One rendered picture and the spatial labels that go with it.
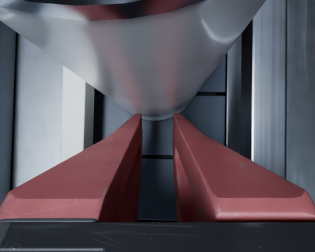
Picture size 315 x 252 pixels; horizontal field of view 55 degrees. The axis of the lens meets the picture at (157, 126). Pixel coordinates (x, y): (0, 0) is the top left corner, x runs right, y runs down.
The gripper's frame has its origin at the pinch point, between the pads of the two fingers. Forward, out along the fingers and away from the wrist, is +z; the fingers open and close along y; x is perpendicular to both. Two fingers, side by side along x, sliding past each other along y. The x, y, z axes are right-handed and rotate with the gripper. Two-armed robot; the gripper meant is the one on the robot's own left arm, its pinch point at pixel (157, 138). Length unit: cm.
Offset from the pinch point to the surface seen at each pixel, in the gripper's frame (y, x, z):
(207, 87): -3.0, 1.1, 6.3
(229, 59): -4.4, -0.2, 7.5
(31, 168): 9.6, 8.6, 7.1
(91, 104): 3.5, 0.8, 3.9
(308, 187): -11.3, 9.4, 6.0
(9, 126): 11.0, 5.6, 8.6
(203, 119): -2.8, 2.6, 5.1
